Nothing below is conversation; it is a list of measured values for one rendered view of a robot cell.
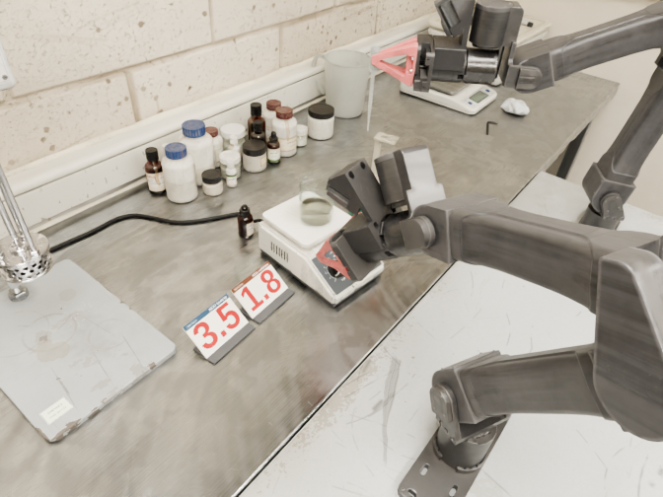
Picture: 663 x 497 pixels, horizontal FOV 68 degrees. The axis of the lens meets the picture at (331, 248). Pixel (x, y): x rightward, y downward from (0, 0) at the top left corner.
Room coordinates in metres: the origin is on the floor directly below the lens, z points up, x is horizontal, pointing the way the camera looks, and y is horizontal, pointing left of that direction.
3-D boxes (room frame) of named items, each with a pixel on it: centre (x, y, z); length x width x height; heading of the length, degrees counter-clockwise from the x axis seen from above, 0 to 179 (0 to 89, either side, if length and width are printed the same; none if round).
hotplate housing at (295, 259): (0.69, 0.03, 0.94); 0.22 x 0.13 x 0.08; 48
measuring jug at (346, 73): (1.34, 0.01, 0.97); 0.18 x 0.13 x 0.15; 69
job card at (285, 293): (0.58, 0.11, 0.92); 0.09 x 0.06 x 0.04; 148
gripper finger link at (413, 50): (0.86, -0.09, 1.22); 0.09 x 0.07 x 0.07; 87
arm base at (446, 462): (0.34, -0.19, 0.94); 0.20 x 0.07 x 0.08; 145
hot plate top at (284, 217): (0.71, 0.05, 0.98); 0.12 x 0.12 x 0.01; 48
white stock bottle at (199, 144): (0.93, 0.31, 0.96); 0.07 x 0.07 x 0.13
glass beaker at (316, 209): (0.70, 0.03, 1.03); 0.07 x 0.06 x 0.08; 121
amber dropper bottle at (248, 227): (0.75, 0.17, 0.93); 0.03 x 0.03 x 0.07
